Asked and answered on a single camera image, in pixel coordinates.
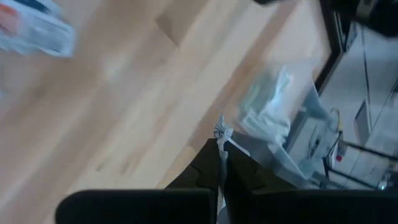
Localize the white packet green stripes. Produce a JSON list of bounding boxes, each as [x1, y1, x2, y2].
[[239, 67, 292, 119]]

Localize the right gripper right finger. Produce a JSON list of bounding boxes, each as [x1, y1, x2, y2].
[[224, 141, 398, 224]]

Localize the clear plastic handled bin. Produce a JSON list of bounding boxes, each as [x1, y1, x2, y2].
[[223, 58, 343, 187]]

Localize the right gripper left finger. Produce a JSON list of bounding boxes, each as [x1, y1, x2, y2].
[[55, 139, 220, 224]]

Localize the white packet blue print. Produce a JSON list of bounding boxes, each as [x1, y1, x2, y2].
[[213, 114, 251, 224]]

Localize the plain white packet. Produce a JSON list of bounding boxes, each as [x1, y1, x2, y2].
[[241, 108, 292, 146]]

